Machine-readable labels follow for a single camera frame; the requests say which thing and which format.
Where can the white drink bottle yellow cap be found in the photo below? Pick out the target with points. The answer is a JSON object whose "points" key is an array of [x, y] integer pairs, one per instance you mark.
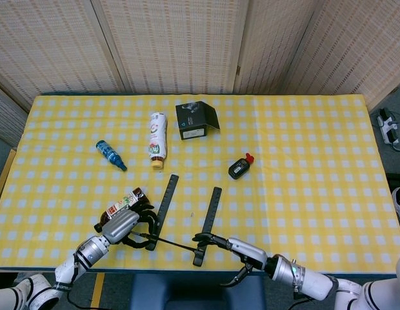
{"points": [[157, 135]]}

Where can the small black bottle red cap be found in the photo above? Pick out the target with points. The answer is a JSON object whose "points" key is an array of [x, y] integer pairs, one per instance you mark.
{"points": [[237, 169]]}

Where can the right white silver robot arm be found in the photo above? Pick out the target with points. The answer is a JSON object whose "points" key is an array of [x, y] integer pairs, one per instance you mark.
{"points": [[316, 281]]}

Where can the woven folding screen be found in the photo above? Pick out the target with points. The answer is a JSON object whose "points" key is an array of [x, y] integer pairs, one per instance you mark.
{"points": [[171, 48]]}

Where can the brass screen hinge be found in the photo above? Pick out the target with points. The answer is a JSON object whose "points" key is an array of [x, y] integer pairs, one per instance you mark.
{"points": [[238, 70]]}

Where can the brown tea bottle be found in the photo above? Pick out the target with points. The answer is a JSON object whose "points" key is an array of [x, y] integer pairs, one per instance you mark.
{"points": [[122, 203]]}

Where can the black folding laptop stand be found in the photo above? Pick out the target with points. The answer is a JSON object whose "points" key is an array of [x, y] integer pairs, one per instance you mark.
{"points": [[213, 206]]}

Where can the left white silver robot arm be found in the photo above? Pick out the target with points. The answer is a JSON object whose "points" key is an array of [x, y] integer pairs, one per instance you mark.
{"points": [[87, 253]]}

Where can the white power strip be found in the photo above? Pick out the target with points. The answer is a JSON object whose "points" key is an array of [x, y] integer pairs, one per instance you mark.
{"points": [[387, 127]]}

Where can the yellow wooden plank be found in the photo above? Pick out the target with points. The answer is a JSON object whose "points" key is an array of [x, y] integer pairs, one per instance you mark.
{"points": [[3, 176]]}

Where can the yellow white checkered tablecloth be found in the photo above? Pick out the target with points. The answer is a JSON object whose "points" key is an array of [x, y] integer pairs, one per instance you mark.
{"points": [[316, 145]]}

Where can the small blue bottle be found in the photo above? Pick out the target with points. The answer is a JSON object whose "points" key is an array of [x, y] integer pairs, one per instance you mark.
{"points": [[109, 154]]}

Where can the blue chair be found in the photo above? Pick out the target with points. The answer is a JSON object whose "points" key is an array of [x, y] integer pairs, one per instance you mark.
{"points": [[187, 294]]}

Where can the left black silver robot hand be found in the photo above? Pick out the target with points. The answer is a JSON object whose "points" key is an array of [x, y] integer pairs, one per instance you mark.
{"points": [[121, 224]]}

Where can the black cardboard box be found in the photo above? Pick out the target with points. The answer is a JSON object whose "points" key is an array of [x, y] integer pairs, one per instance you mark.
{"points": [[192, 121]]}

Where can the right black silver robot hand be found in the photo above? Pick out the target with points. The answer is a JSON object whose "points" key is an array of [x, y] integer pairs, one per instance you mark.
{"points": [[250, 253]]}

